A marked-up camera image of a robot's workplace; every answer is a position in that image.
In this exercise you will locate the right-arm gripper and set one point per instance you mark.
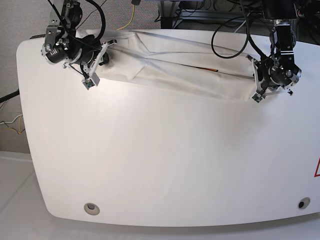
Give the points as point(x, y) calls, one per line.
point(84, 59)

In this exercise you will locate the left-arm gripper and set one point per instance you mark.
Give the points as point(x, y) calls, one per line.
point(275, 75)

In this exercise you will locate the white printed T-shirt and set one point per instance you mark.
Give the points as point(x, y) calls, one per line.
point(146, 63)

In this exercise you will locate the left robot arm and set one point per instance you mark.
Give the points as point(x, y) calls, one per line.
point(282, 36)

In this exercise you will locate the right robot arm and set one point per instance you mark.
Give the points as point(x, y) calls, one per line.
point(65, 16)

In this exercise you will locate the right table grommet hole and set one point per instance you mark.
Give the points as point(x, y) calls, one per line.
point(304, 203)

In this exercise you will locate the table grommet hole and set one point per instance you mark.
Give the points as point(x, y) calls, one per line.
point(304, 203)
point(91, 209)

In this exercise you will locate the left table grommet hole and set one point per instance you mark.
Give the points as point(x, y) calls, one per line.
point(91, 209)

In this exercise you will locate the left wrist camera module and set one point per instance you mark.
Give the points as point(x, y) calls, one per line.
point(257, 97)

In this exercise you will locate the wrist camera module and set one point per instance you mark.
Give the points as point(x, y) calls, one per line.
point(91, 81)
point(257, 97)

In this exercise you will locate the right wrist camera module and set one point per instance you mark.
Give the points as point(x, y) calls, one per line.
point(91, 81)

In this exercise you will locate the black equipment rack frame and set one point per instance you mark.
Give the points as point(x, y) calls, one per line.
point(172, 13)

